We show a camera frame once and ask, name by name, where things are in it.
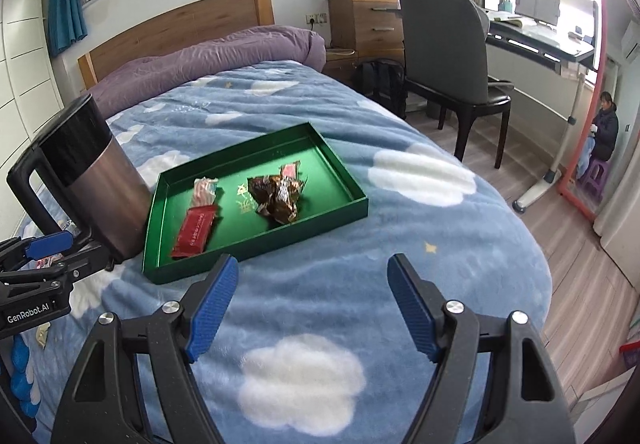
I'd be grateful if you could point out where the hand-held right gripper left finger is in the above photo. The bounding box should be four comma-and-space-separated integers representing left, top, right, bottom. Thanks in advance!
50, 254, 240, 444

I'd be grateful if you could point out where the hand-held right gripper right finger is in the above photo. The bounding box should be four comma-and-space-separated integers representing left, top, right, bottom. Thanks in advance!
387, 253, 576, 444

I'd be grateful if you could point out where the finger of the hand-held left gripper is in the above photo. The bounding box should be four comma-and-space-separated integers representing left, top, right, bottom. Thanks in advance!
0, 230, 75, 270
49, 243, 121, 282

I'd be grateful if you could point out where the dark red snack packet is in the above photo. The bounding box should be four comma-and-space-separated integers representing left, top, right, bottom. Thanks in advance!
171, 205, 219, 260

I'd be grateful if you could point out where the pink striped snack packet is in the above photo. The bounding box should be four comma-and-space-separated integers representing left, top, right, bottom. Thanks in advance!
192, 177, 220, 209

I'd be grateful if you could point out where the brown crinkled snack packet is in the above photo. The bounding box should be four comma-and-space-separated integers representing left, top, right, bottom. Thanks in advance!
247, 174, 307, 224

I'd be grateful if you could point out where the green tray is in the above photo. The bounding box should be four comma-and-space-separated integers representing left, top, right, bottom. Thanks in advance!
141, 121, 370, 286

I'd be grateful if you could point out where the person's left hand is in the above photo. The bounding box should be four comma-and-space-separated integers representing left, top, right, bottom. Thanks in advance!
10, 336, 42, 417

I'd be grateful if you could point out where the brown bin with black lid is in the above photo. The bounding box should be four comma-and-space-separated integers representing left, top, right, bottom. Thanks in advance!
6, 93, 153, 261

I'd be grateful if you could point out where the blue cloud print blanket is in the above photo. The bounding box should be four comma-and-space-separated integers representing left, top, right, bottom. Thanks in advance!
15, 61, 553, 444

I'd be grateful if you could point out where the white wardrobe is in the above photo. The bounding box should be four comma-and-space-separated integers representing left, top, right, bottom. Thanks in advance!
0, 0, 66, 135

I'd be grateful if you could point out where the black backpack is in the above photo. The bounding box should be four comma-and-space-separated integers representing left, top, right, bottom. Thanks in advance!
354, 59, 408, 121

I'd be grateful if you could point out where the purple stool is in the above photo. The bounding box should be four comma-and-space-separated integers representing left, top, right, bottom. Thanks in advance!
580, 159, 608, 197

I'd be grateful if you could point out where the purple pillow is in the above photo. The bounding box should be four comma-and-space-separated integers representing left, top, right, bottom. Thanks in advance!
90, 24, 327, 117

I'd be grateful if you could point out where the wooden headboard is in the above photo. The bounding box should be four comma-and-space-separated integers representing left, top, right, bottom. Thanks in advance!
77, 0, 276, 90

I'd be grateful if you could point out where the grey chair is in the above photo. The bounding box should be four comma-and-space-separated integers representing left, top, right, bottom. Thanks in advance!
399, 0, 516, 170

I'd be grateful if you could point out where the wooden nightstand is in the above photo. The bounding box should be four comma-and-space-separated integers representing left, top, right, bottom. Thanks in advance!
327, 0, 406, 65

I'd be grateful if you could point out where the white desk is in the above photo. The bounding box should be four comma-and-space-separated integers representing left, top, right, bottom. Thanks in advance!
482, 16, 598, 212

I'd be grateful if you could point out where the red framed mirror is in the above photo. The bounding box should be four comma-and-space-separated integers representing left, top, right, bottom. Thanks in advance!
557, 0, 640, 222

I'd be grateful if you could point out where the white air conditioner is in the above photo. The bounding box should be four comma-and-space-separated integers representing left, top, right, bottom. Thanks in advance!
620, 21, 640, 65

